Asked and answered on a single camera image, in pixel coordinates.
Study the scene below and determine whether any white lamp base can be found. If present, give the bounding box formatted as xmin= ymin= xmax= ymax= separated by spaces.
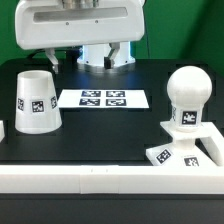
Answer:
xmin=146 ymin=121 xmax=218 ymax=168

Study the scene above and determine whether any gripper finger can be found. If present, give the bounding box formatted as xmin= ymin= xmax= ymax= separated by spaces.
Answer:
xmin=45 ymin=48 xmax=59 ymax=73
xmin=104 ymin=42 xmax=120 ymax=69

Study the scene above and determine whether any white lamp bulb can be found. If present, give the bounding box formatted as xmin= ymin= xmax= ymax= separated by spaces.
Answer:
xmin=167 ymin=66 xmax=212 ymax=132

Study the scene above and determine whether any white right fence bar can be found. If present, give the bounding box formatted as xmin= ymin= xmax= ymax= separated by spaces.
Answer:
xmin=201 ymin=122 xmax=224 ymax=167

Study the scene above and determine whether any white marker sheet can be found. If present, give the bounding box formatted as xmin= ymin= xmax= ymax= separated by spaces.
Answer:
xmin=58 ymin=89 xmax=149 ymax=109

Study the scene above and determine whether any black cable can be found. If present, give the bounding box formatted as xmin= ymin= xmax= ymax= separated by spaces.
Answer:
xmin=25 ymin=49 xmax=48 ymax=60

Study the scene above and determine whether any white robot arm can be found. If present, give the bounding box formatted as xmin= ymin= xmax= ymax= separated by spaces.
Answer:
xmin=15 ymin=0 xmax=146 ymax=72

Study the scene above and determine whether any white left fence piece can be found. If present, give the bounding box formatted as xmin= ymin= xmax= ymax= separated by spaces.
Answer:
xmin=0 ymin=120 xmax=5 ymax=142

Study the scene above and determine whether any white lamp shade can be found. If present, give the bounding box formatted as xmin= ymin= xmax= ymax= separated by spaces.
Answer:
xmin=15 ymin=70 xmax=62 ymax=134

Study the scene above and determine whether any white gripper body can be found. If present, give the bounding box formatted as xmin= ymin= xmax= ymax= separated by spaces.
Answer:
xmin=15 ymin=0 xmax=145 ymax=50

